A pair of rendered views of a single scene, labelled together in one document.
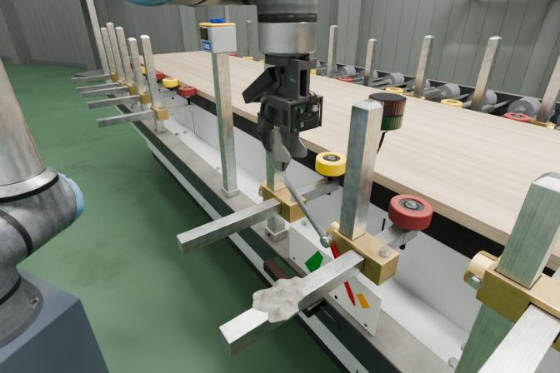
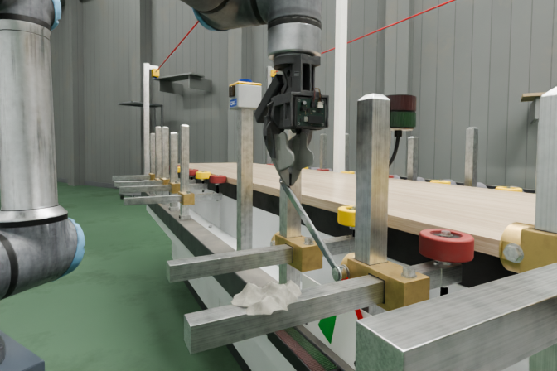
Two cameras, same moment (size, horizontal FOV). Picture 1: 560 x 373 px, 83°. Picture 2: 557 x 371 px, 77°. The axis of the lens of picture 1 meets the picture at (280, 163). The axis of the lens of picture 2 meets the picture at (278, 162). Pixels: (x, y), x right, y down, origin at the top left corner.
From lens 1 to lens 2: 0.23 m
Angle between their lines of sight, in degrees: 25
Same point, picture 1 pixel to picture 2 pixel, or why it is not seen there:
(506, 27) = not seen: outside the picture
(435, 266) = not seen: hidden behind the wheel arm
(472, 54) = not seen: hidden behind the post
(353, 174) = (364, 175)
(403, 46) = (458, 170)
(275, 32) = (280, 31)
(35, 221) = (29, 253)
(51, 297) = (14, 356)
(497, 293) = (544, 257)
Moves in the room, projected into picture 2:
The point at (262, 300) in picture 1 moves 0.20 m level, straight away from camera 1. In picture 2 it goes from (244, 296) to (263, 247)
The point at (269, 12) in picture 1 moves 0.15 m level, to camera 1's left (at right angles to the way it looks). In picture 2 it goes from (276, 16) to (185, 21)
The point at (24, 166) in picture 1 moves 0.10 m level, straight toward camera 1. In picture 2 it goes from (39, 195) to (39, 200)
